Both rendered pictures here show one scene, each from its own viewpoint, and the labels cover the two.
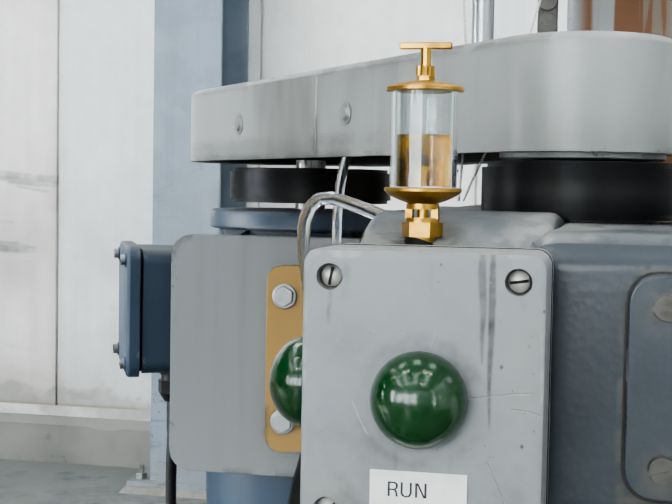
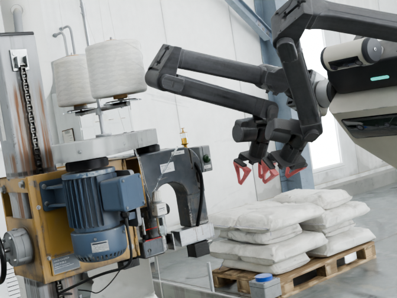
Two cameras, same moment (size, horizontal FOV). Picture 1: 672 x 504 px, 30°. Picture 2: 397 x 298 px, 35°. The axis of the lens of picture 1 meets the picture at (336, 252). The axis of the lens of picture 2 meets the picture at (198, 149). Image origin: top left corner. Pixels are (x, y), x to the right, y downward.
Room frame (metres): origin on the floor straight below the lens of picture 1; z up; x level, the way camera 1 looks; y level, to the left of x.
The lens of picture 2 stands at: (2.05, 1.39, 1.43)
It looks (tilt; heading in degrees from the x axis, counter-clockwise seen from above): 3 degrees down; 221
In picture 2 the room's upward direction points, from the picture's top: 9 degrees counter-clockwise
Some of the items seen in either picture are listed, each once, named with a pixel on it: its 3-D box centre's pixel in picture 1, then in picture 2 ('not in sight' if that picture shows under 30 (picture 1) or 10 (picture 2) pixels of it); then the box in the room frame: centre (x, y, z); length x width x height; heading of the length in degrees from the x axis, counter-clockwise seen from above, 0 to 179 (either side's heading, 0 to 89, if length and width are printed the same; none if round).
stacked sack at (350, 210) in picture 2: not in sight; (328, 214); (-2.59, -1.28, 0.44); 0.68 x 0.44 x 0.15; 168
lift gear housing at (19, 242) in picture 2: not in sight; (16, 246); (1.05, -0.23, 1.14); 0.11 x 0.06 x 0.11; 78
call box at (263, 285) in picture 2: not in sight; (265, 288); (0.33, 0.12, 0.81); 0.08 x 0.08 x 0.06; 78
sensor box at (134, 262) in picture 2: not in sight; (128, 263); (0.75, -0.09, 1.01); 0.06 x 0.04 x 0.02; 168
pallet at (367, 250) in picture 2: not in sight; (293, 264); (-2.33, -1.53, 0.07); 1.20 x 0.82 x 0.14; 170
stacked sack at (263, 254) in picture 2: not in sight; (282, 245); (-2.00, -1.38, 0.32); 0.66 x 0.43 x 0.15; 170
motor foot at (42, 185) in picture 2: not in sight; (66, 193); (0.96, -0.07, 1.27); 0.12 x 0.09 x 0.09; 168
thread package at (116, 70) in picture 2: not in sight; (116, 69); (0.79, 0.04, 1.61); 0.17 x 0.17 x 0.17
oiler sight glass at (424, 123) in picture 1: (424, 139); (184, 138); (0.46, -0.03, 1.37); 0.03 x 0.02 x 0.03; 78
